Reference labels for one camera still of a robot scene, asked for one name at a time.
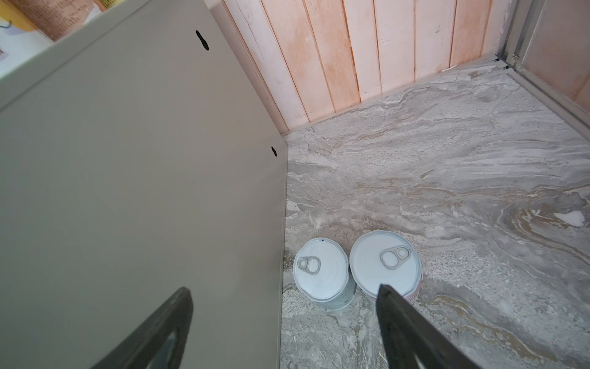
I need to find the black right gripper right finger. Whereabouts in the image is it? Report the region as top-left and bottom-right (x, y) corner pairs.
(376, 284), (478, 368)

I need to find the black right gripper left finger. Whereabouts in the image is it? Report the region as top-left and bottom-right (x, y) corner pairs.
(93, 288), (194, 368)

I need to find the pink label can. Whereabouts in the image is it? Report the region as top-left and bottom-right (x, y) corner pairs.
(1, 1), (103, 42)

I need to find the white lid can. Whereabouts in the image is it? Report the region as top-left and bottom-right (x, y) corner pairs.
(349, 230), (423, 304)

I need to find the grey label can right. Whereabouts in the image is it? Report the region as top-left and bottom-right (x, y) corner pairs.
(293, 238), (356, 311)

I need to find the grey metal cabinet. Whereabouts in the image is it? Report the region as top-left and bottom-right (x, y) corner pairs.
(1, 1), (287, 368)

